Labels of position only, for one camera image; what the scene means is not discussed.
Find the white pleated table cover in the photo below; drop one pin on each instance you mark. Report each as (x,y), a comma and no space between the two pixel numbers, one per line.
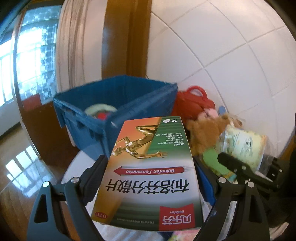
(78,164)

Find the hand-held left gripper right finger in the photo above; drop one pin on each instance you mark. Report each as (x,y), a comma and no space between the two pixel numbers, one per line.
(208,190)

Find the wooden cabinet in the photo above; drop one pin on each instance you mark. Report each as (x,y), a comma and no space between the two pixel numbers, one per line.
(39,115)

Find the white curtain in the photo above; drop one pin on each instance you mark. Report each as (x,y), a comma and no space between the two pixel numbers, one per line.
(78,46)

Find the green orange medicine box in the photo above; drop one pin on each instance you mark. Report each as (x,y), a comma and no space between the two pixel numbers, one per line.
(148,173)

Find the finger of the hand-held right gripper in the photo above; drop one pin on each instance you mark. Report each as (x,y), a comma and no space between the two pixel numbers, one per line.
(276,169)
(233,164)

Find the red handbag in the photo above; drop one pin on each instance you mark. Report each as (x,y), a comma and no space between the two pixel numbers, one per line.
(185,106)

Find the brown bear plush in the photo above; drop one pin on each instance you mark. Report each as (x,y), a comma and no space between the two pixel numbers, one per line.
(203,132)

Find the blue plastic crate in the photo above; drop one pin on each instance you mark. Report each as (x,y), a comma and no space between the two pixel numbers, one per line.
(92,129)

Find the small red toy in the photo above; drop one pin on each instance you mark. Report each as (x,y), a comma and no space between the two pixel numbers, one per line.
(103,115)

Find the window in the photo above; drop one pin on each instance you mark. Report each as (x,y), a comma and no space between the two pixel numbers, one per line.
(34,46)

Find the pale green round plush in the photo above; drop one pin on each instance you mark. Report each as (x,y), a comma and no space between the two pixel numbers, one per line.
(99,108)

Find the pink angry-eyed plush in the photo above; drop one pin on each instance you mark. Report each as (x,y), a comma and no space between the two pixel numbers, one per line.
(211,113)

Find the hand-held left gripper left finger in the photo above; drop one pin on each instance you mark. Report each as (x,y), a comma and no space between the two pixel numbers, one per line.
(97,178)

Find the pale green printed pouch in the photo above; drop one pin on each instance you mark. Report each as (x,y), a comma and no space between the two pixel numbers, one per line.
(245,143)

